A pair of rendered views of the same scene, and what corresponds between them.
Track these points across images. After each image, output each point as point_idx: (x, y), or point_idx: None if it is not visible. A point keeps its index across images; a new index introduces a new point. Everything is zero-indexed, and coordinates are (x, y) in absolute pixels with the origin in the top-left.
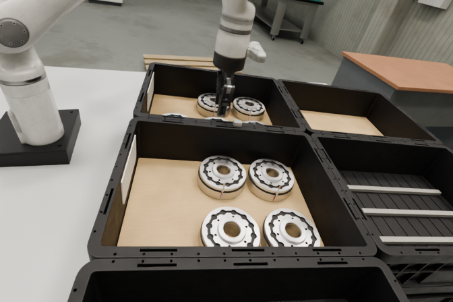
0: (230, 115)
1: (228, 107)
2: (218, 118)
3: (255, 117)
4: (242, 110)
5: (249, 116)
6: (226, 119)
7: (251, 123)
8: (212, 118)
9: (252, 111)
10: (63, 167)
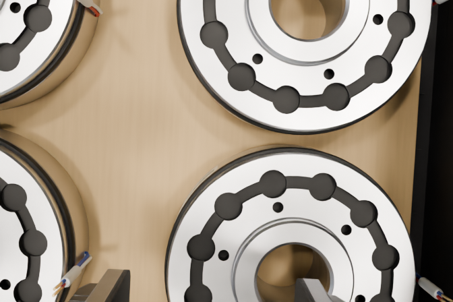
0: (34, 127)
1: (13, 155)
2: (188, 263)
3: None
4: (50, 56)
5: (96, 7)
6: (87, 164)
7: (203, 19)
8: (184, 296)
9: None
10: None
